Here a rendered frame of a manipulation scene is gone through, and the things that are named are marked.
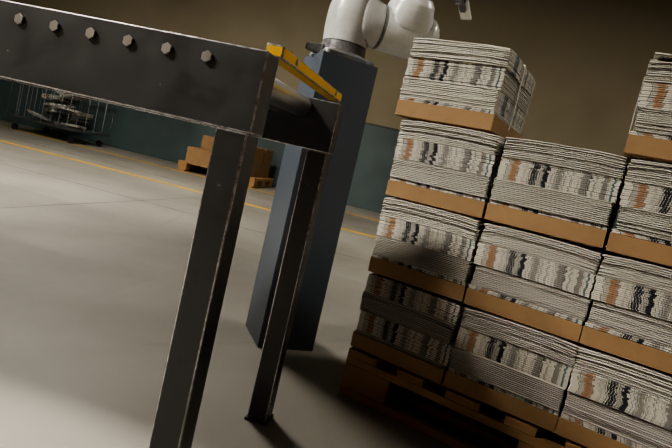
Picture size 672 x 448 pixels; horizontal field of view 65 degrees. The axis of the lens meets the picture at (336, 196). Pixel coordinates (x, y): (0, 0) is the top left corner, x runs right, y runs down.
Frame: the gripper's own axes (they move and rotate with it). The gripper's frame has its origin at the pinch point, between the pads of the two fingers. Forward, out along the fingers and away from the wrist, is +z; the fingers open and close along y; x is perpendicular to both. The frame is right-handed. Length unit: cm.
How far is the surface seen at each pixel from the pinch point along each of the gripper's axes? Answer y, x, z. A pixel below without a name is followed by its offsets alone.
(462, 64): 18.6, 2.4, 6.0
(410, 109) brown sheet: 31.7, -9.4, 12.1
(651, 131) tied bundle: 29, 51, 9
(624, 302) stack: 64, 54, 27
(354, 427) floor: 115, 3, 37
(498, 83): 22.0, 13.3, 7.8
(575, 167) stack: 39, 37, 15
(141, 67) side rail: 82, -15, -61
